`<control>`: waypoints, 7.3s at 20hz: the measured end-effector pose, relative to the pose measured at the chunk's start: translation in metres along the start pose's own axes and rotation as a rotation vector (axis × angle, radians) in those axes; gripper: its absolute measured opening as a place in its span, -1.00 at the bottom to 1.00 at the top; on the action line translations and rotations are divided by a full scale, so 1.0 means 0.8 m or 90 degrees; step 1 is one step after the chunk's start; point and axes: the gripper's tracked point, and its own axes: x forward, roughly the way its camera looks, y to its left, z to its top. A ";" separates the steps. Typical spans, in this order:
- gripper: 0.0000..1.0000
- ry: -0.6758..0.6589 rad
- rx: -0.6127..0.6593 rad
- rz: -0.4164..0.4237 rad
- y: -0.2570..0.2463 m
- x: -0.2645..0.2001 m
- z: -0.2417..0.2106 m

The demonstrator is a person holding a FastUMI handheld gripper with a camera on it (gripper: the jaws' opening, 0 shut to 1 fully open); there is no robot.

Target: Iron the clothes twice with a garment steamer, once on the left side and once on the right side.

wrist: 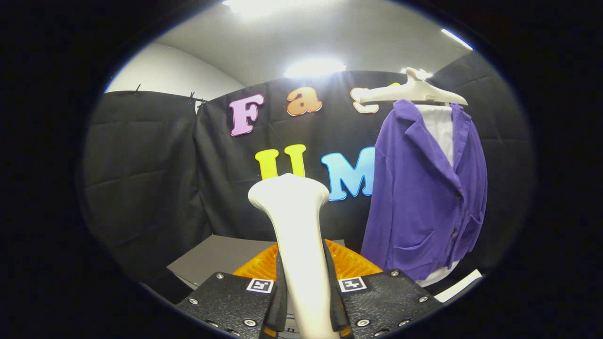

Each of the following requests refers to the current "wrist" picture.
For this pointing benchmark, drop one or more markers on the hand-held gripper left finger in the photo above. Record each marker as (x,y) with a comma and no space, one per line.
(281,306)

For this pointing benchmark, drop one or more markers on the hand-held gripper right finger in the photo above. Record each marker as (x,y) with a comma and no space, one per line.
(338,306)

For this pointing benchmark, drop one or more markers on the white garment steamer head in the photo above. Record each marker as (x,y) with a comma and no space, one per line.
(301,245)

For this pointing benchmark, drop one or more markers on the white clothes hanger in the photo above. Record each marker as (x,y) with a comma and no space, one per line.
(414,92)

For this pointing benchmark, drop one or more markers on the grey cabinet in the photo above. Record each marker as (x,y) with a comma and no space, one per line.
(212,256)

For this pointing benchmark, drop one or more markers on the white paper sheet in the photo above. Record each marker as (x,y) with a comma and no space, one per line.
(459,287)

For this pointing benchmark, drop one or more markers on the black backdrop cloth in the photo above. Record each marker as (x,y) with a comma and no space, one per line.
(150,188)

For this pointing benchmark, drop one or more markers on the white ironing form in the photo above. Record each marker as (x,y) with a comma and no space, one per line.
(440,132)

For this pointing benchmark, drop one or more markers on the ceiling light panel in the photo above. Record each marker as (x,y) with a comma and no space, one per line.
(249,5)
(313,68)
(457,39)

